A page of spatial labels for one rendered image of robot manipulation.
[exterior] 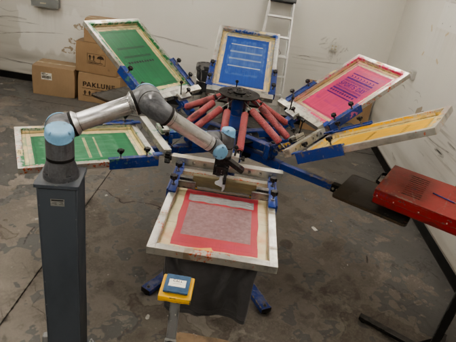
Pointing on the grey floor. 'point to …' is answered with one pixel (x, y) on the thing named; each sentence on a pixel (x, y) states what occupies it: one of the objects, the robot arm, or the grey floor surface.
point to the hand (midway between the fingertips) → (224, 186)
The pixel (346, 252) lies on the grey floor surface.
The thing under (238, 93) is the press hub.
